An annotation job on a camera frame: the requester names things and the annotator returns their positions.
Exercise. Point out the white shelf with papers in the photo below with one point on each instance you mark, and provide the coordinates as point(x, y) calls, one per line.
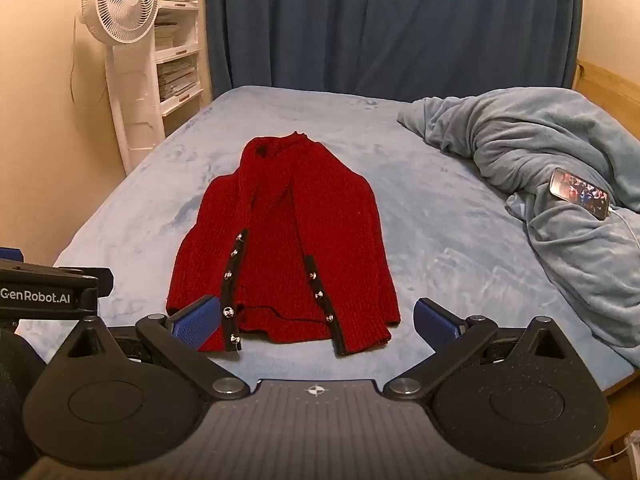
point(177, 50)

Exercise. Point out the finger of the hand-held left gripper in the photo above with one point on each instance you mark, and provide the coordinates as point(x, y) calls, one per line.
point(55, 292)

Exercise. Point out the white pedestal fan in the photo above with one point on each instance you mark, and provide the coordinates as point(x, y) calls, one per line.
point(127, 60)

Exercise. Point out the smartphone with lit screen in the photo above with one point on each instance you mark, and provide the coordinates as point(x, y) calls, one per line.
point(580, 192)

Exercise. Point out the grey-blue fleece blanket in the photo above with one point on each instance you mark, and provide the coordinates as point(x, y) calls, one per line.
point(545, 140)

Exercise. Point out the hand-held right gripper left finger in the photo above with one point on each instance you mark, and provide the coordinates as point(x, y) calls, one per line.
point(196, 325)

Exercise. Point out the red knit cardigan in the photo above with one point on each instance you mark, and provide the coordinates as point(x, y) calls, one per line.
point(295, 240)

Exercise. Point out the dark blue curtain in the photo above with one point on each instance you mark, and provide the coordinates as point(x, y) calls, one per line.
point(390, 25)

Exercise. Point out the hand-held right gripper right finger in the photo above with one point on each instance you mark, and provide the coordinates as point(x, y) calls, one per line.
point(436, 322)

